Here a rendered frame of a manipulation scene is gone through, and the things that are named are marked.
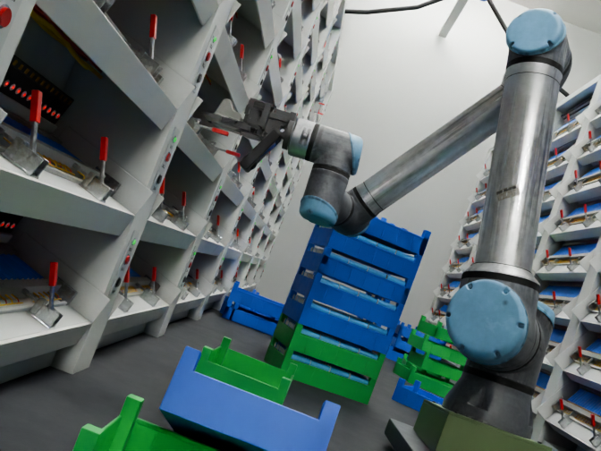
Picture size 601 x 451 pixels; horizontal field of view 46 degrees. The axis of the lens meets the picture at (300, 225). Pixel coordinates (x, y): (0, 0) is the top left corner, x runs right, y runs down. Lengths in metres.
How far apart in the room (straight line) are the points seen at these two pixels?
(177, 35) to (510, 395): 0.95
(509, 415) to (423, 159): 0.60
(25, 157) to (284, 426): 0.42
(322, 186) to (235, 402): 0.82
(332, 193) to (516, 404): 0.59
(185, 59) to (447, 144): 0.68
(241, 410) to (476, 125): 1.02
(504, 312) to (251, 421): 0.63
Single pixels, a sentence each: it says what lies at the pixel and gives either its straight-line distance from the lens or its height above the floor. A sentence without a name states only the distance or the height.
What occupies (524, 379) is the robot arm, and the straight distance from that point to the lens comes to 1.55.
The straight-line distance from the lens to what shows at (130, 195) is 1.26.
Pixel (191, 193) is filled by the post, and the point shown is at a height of 0.39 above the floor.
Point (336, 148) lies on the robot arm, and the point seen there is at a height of 0.59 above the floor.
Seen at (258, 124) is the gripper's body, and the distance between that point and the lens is 1.65.
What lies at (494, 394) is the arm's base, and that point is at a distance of 1.53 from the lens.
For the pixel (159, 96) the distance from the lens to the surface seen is 1.15.
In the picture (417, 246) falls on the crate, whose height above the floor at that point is 0.50.
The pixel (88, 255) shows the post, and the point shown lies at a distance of 1.27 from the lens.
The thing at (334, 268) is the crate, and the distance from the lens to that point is 2.11.
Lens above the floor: 0.30
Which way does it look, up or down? 4 degrees up
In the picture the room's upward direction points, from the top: 21 degrees clockwise
